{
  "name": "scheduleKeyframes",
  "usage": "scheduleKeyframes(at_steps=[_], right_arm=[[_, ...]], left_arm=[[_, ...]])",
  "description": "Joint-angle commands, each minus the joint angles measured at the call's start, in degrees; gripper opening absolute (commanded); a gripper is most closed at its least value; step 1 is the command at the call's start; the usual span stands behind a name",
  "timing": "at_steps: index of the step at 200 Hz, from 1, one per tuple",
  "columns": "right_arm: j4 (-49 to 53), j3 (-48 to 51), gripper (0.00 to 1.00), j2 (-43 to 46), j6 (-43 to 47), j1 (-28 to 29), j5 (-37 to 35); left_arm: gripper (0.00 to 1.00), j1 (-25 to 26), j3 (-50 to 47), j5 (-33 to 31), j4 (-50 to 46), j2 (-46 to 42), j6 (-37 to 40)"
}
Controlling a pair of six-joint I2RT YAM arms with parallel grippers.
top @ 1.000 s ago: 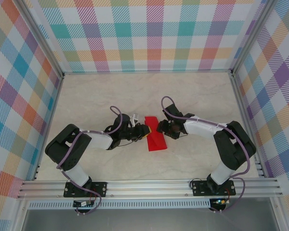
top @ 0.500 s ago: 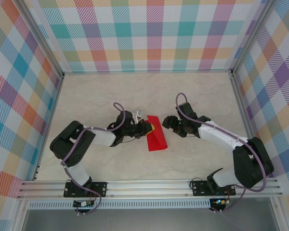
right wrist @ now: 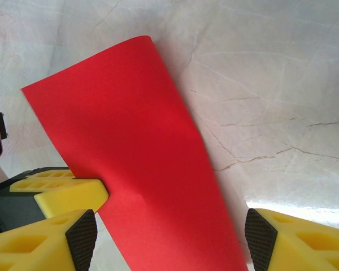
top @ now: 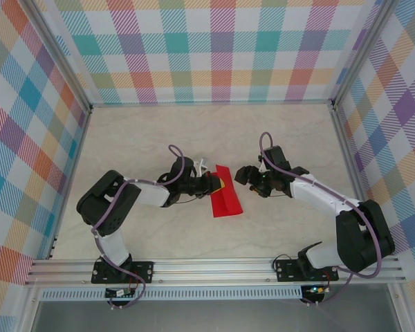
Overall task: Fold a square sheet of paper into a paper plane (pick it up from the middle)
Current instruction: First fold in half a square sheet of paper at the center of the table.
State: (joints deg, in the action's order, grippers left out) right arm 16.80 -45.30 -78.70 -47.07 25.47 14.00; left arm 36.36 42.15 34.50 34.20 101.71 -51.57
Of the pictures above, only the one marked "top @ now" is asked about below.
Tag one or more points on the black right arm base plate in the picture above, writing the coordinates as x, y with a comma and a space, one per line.
287, 271

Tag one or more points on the aluminium mounting rail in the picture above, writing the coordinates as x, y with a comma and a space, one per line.
211, 271

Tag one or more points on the aluminium frame cross bar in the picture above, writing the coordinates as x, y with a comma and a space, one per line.
211, 103

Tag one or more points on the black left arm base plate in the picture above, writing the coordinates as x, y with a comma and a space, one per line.
141, 271

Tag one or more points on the aluminium side rail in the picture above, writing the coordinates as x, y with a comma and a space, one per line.
69, 183
358, 173

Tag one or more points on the aluminium frame leg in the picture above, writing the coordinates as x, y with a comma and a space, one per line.
29, 311
399, 311

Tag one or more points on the aluminium frame post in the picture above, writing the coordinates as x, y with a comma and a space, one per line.
59, 52
364, 52

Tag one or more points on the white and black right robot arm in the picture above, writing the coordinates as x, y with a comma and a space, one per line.
318, 195

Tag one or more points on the red paper sheet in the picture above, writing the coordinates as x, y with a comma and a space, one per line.
228, 200

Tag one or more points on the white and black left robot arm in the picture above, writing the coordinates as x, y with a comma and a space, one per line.
148, 193

